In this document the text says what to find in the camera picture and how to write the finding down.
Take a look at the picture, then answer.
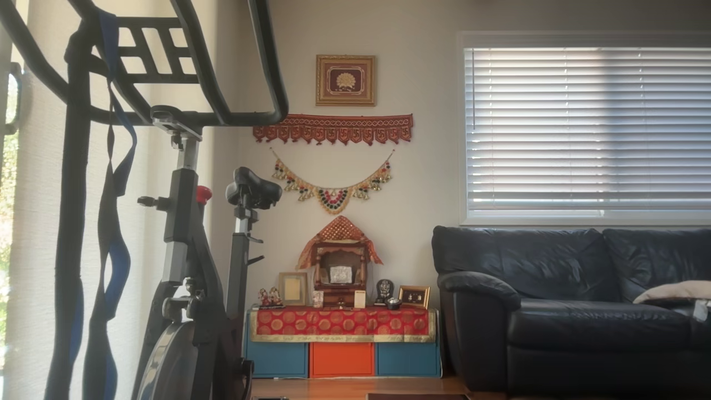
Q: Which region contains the wooden shrine with red canopy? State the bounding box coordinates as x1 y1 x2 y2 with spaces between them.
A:
296 216 384 308

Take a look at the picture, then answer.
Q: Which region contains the red gold patterned cloth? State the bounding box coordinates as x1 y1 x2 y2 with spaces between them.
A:
248 306 438 343

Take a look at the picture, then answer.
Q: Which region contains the orange storage cube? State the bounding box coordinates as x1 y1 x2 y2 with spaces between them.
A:
309 342 375 379

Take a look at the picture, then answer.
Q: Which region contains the blue storage cube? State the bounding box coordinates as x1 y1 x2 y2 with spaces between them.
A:
376 340 441 378
244 340 309 379

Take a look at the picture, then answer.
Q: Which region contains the black exercise bike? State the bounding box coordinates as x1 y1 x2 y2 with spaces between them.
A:
0 0 289 400

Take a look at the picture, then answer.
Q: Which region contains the black leather sofa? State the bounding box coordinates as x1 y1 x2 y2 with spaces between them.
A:
432 225 711 396

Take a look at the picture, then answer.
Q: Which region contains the white horizontal window blind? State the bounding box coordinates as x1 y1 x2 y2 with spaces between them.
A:
464 47 711 218

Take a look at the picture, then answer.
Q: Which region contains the pale window curtain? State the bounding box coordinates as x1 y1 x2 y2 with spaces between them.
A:
0 0 217 400

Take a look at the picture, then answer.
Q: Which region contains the beige cushion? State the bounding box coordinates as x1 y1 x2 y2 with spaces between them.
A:
633 280 711 305

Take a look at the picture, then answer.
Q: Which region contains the beaded garland wall hanging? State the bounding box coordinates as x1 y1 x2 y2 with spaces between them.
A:
270 147 396 216

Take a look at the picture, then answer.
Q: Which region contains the red embroidered wall hanging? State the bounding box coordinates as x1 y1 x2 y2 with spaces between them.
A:
253 114 414 147

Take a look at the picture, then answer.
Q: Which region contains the pale wooden picture frame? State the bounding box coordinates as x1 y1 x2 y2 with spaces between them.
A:
278 272 308 307

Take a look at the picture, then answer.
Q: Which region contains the gold photo frame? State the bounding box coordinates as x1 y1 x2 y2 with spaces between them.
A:
398 285 431 310

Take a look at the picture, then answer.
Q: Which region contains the gold framed wall picture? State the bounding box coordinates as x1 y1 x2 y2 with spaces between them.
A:
316 54 377 107

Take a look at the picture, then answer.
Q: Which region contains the black blue resistance strap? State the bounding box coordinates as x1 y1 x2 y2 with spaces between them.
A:
43 19 92 400
82 8 138 400

